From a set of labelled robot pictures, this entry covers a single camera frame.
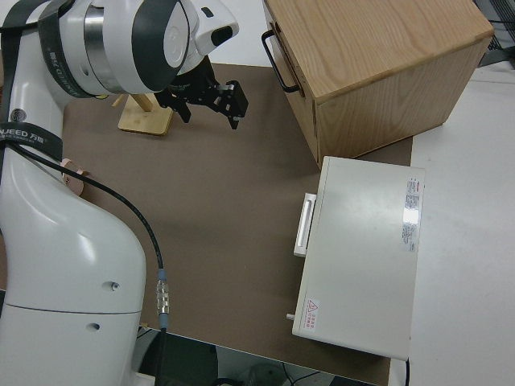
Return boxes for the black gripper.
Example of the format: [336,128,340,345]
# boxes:
[157,60,249,131]

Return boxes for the pink cup with handle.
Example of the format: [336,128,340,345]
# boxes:
[60,158,90,198]

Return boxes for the wooden mug tree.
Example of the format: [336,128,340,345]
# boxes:
[111,92,174,137]

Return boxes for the brown table mat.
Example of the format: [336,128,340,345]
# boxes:
[0,60,415,386]

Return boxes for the wooden cabinet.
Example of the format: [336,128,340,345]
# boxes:
[261,0,495,162]

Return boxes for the cream toaster oven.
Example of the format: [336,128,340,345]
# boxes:
[284,155,426,360]

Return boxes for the black cabinet handle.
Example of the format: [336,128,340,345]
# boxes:
[261,30,305,93]

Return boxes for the toaster oven door handle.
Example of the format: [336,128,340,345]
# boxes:
[292,192,319,258]

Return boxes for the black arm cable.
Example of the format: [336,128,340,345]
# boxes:
[0,142,172,386]

